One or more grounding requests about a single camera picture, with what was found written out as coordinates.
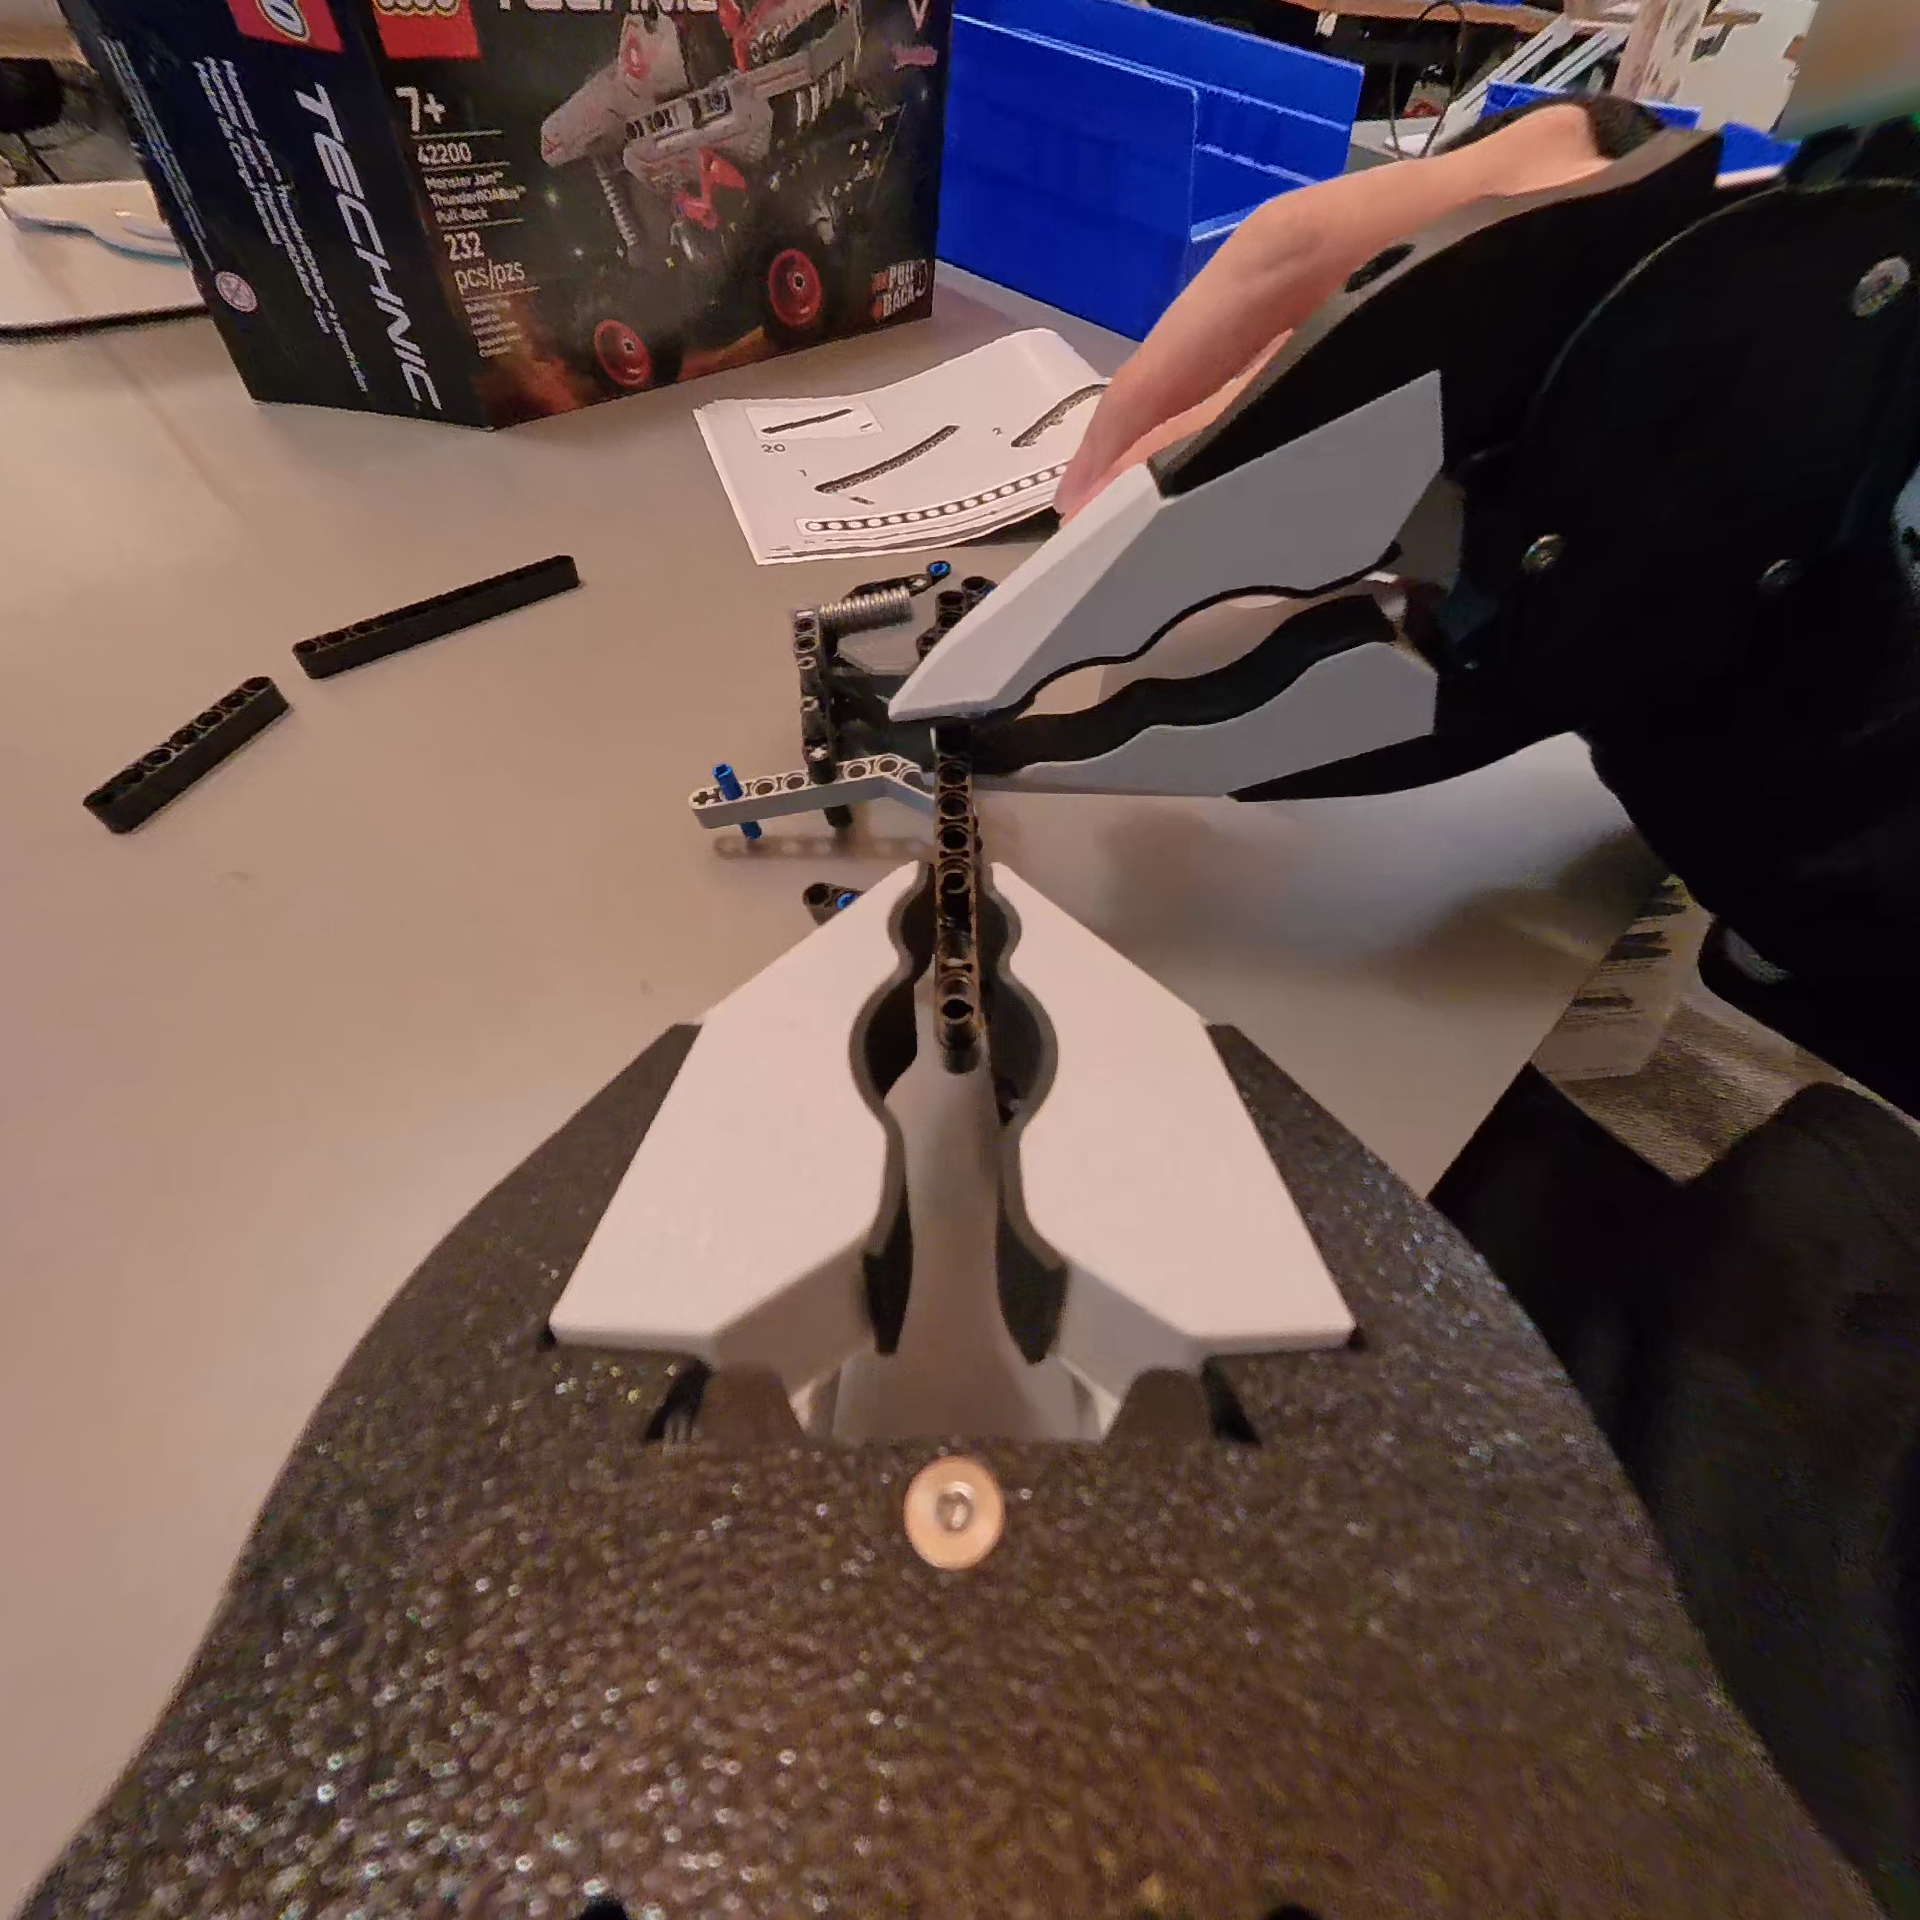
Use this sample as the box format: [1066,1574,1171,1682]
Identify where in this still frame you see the medium black brick beam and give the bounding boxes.
[292,554,583,681]

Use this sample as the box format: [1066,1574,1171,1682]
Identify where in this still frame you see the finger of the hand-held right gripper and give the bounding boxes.
[890,365,1452,724]
[973,592,1446,802]

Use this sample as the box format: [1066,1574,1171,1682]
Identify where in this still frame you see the blue divided bin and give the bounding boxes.
[937,0,1367,344]

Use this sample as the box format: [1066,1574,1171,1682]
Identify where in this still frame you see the white stand base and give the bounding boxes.
[0,179,202,332]

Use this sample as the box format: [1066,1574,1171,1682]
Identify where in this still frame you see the white instruction booklet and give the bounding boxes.
[697,326,1144,568]

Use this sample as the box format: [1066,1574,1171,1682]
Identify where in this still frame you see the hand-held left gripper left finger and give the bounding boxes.
[549,868,922,1432]

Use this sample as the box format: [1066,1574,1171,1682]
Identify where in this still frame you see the long black pinned brick beam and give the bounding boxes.
[932,729,999,1075]

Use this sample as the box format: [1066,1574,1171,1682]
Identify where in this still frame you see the person's right hand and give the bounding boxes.
[1055,106,1631,520]

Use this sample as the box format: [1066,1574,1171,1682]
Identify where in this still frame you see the person's dark clothed legs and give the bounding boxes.
[1434,1081,1920,1920]

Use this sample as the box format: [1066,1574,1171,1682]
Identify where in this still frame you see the large blue bin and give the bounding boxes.
[1477,80,1804,174]

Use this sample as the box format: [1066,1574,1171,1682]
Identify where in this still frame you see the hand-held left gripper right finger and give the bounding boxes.
[980,868,1366,1447]

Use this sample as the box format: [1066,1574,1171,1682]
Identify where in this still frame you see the grey black toy brick chassis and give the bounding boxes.
[685,570,1005,923]

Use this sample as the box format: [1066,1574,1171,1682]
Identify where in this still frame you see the black toy set box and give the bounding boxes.
[60,0,954,431]

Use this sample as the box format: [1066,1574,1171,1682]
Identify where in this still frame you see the short black brick beam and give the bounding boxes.
[81,676,292,836]

